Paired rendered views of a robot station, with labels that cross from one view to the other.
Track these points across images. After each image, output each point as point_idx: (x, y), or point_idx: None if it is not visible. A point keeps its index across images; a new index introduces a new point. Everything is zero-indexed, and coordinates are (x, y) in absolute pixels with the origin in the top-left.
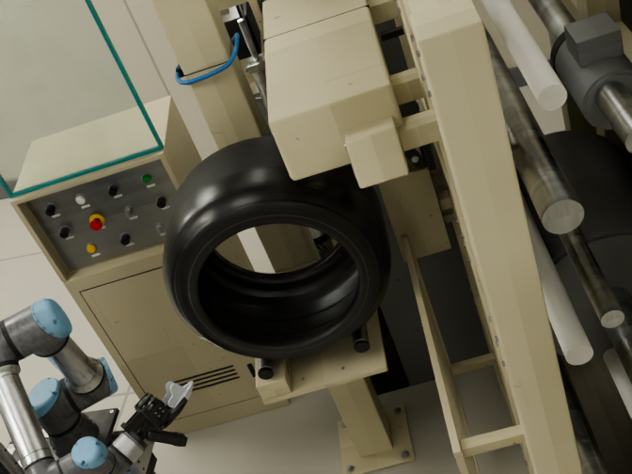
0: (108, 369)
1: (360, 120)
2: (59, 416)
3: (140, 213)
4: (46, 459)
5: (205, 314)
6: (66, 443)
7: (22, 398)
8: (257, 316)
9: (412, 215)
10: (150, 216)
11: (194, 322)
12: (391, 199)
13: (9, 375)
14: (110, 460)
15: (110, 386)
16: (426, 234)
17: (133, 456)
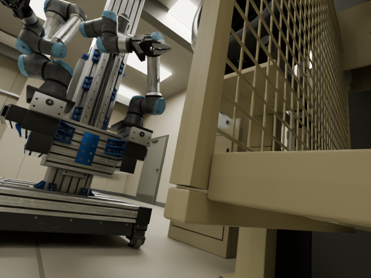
0: (161, 97)
1: None
2: (134, 103)
3: (223, 114)
4: None
5: (198, 19)
6: (126, 117)
7: (123, 33)
8: None
9: (353, 33)
10: (226, 116)
11: (192, 27)
12: (339, 23)
13: (130, 36)
14: (111, 25)
15: (155, 101)
16: (361, 48)
17: (120, 39)
